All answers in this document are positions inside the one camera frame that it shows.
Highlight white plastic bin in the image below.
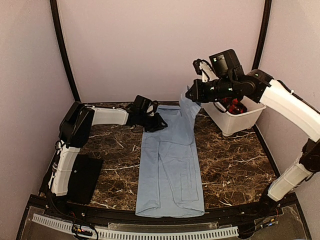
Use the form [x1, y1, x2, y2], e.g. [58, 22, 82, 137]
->
[201, 96, 266, 137]

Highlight white slotted cable duct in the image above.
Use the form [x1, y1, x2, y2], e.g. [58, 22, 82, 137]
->
[32, 213, 239, 240]

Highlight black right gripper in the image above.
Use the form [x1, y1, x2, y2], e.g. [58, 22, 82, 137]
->
[185, 76, 237, 103]

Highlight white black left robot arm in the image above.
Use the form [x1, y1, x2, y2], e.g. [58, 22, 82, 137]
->
[47, 99, 168, 197]

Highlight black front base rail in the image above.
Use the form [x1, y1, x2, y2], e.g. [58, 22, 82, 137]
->
[16, 193, 313, 240]

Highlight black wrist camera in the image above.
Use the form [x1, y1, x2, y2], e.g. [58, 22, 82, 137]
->
[192, 49, 245, 82]
[130, 95, 152, 113]

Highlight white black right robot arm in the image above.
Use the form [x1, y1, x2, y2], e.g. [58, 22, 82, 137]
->
[185, 69, 320, 217]

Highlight black right corner post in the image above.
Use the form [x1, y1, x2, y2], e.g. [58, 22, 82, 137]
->
[251, 0, 272, 70]

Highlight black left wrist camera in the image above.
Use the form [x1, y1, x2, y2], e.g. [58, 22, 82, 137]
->
[130, 95, 152, 113]

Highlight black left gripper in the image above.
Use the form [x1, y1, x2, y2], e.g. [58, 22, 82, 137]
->
[138, 112, 168, 132]

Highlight black corner post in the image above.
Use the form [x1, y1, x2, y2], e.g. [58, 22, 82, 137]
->
[251, 0, 272, 70]
[49, 0, 81, 102]

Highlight red black plaid shirt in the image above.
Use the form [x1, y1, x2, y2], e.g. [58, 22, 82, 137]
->
[220, 97, 248, 115]

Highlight folded black shirt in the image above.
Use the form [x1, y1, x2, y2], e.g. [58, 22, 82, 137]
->
[66, 154, 103, 205]

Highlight black left corner post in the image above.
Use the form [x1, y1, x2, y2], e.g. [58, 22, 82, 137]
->
[49, 0, 81, 102]

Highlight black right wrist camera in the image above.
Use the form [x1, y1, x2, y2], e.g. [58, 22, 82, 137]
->
[192, 49, 245, 82]

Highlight light blue long sleeve shirt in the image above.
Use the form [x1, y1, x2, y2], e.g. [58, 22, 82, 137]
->
[135, 87, 205, 218]

